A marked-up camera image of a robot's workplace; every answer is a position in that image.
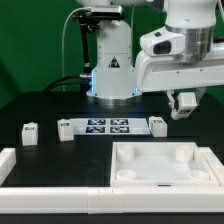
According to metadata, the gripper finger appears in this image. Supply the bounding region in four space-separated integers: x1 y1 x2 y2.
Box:
166 90 176 110
196 87 207 103

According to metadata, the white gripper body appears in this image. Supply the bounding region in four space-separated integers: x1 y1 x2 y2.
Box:
135 27 224 92

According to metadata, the white cable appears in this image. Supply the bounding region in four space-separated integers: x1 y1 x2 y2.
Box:
61 8 84 93

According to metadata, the black cable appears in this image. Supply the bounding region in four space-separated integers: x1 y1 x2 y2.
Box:
44 75 93 93

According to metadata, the black camera on stand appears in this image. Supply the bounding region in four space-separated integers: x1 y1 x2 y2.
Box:
72 6 124 74

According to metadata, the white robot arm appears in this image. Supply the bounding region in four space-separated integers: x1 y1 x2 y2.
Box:
77 0 224 101

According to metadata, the white U-shaped obstacle fence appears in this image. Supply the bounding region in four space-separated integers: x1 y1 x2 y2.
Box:
0 147 224 214

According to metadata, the white sheet with fiducial tags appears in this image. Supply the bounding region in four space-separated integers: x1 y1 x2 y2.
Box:
70 118 150 135

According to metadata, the white square tabletop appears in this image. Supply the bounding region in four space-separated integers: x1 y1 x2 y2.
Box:
110 142 221 187

